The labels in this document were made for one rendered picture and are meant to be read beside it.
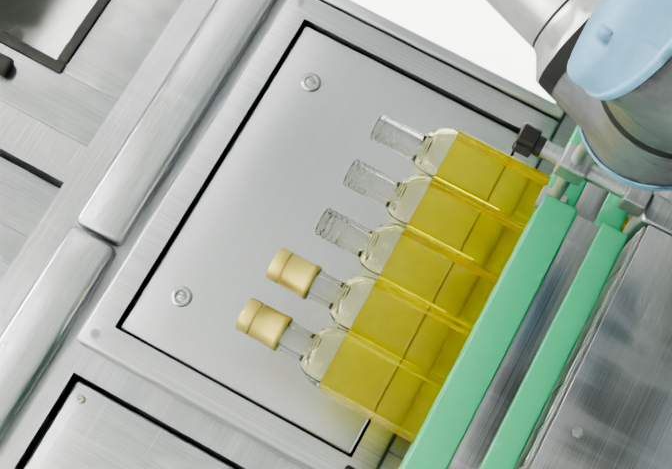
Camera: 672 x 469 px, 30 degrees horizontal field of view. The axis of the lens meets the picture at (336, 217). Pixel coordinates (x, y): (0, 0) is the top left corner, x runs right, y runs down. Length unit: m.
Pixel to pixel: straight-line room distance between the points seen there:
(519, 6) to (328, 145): 0.52
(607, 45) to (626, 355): 0.39
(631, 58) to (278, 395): 0.68
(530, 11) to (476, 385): 0.32
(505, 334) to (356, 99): 0.43
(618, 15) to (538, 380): 0.41
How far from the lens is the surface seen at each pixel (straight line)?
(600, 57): 0.75
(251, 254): 1.34
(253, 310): 1.18
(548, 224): 1.10
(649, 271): 1.09
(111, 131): 1.43
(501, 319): 1.07
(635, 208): 1.10
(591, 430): 1.05
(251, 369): 1.31
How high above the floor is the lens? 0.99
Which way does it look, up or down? 7 degrees up
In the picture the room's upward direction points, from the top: 62 degrees counter-clockwise
